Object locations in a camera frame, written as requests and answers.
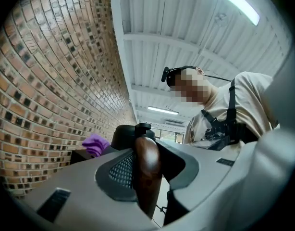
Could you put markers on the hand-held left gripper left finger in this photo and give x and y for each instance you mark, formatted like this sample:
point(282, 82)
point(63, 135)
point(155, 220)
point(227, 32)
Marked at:
point(77, 196)

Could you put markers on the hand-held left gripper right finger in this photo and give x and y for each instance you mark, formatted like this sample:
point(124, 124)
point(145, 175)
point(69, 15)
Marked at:
point(222, 182)

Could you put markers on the purple cloth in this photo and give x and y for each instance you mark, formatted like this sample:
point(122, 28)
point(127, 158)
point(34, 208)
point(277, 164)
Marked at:
point(95, 144)

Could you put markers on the black chest monitor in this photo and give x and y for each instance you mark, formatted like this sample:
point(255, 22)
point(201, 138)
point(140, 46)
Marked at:
point(217, 144)

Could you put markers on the black cabinet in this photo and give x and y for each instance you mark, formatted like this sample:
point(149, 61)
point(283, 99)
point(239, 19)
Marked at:
point(80, 157)

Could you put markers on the black chest harness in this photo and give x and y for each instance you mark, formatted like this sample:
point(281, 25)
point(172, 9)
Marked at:
point(231, 105)

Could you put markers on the person's beige shirt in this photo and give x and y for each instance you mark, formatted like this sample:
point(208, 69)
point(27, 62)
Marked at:
point(248, 100)

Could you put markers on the long ceiling light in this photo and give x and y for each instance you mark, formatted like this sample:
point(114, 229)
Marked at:
point(238, 1)
point(163, 110)

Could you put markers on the person's head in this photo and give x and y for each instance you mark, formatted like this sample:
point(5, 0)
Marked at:
point(190, 90)

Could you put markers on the black head-mounted camera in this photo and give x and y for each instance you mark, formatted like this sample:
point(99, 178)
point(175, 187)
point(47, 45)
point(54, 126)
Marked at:
point(165, 74)

